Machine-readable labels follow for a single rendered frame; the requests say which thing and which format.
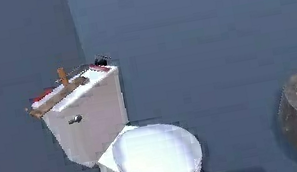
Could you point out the small black object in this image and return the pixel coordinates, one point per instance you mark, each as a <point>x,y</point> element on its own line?
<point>101,61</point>

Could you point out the white toilet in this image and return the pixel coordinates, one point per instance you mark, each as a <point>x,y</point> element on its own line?
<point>102,122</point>

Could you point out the red flat object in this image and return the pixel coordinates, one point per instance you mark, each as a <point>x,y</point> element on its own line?
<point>41,95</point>

